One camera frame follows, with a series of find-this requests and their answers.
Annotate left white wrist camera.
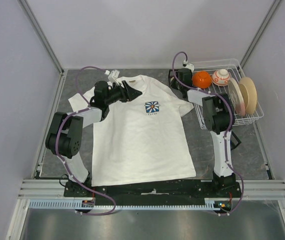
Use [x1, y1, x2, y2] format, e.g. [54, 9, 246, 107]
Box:
[104, 69, 120, 85]

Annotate purple cable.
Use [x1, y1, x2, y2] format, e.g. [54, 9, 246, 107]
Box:
[172, 51, 245, 217]
[56, 65, 117, 216]

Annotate black square box far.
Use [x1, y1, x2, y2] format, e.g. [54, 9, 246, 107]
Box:
[168, 68, 178, 87]

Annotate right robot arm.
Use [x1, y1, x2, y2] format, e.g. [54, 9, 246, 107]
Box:
[168, 67, 236, 197]

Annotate white t-shirt with flower print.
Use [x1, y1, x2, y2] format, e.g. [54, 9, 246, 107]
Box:
[67, 74, 197, 188]

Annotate white plate pink rim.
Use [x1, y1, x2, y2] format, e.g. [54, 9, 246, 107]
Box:
[228, 77, 246, 117]

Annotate beige plate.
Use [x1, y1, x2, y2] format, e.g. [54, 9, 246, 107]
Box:
[238, 77, 258, 115]

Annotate black square box near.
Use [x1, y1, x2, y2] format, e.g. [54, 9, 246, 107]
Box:
[230, 131, 242, 151]

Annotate light blue cable duct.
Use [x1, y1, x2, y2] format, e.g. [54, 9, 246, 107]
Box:
[29, 199, 228, 211]

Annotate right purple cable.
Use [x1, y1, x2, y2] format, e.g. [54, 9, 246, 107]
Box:
[172, 51, 245, 217]

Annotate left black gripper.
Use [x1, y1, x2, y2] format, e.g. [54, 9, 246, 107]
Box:
[105, 81, 143, 106]

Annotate white wire dish rack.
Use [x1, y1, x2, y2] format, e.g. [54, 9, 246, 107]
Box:
[185, 58, 265, 130]

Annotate black square box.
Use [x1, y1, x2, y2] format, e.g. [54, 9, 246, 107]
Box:
[230, 131, 242, 151]
[168, 68, 178, 87]

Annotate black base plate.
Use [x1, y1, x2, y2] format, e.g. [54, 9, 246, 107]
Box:
[63, 178, 241, 216]

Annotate aluminium frame rail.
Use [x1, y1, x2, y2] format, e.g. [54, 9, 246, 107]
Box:
[18, 179, 285, 200]

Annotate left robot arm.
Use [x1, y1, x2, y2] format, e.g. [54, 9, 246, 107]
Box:
[45, 80, 143, 197]

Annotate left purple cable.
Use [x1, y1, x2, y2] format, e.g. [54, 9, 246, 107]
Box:
[56, 65, 117, 216]

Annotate white bowl orange circles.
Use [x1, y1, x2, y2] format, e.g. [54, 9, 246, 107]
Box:
[211, 69, 231, 87]

